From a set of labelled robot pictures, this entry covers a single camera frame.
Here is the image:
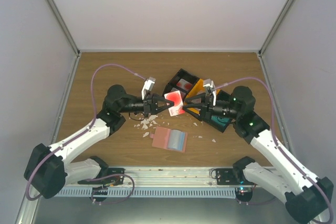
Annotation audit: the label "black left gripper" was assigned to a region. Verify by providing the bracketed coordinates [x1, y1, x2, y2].
[119, 92, 174, 118]

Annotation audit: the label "black bin right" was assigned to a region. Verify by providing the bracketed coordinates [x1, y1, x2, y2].
[201, 90, 235, 133]

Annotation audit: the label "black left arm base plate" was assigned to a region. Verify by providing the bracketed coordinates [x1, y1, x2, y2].
[77, 167, 125, 185]

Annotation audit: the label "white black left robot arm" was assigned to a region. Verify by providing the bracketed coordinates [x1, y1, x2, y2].
[24, 84, 174, 201]

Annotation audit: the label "black divided bin left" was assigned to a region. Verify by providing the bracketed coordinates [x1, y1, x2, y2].
[162, 69, 200, 100]

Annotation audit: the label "teal cards stack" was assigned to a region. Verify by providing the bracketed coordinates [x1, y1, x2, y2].
[212, 116, 230, 126]

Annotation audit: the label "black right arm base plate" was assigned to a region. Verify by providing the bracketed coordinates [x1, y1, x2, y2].
[209, 168, 255, 187]

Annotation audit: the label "yellow plastic bin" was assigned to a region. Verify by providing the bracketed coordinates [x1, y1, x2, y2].
[186, 79, 206, 120]

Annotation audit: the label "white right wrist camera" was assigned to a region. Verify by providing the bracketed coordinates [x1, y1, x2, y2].
[203, 79, 217, 106]

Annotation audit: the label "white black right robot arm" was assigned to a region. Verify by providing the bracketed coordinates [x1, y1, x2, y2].
[183, 86, 334, 223]

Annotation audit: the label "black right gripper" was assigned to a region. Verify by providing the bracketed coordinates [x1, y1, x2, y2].
[183, 92, 240, 123]

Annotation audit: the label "red white cards in bin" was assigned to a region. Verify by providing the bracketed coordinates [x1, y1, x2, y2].
[176, 79, 193, 91]

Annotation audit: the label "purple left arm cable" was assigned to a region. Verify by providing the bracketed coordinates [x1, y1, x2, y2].
[25, 63, 146, 201]

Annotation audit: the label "grey slotted cable duct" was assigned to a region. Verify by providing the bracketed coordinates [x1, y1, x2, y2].
[56, 187, 236, 199]

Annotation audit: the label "red white credit card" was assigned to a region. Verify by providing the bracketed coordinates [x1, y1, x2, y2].
[164, 90, 185, 116]

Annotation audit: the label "aluminium front rail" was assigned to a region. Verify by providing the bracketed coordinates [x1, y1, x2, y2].
[60, 166, 276, 187]

